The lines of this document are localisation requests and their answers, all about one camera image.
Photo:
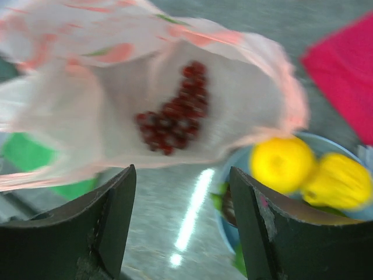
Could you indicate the orange yellow fruit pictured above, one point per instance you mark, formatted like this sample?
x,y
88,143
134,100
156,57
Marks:
x,y
339,182

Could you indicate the purple grape bunch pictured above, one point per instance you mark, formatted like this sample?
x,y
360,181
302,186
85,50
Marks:
x,y
178,121

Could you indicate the green lime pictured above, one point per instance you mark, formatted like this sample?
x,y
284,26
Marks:
x,y
238,261

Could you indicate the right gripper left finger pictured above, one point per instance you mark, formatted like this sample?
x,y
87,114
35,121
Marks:
x,y
82,239

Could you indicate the green towel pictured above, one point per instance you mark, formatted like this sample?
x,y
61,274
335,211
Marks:
x,y
26,155

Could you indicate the pink plastic bag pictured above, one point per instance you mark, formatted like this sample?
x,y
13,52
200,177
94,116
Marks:
x,y
87,67

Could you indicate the dark mangosteen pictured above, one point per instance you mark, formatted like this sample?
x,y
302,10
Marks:
x,y
227,208

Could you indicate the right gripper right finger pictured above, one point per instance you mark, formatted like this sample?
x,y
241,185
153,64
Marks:
x,y
282,238

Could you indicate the yellow lemon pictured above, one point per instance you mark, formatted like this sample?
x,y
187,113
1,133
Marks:
x,y
282,164

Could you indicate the red folded t-shirt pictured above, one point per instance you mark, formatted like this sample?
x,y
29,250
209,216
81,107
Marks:
x,y
340,64

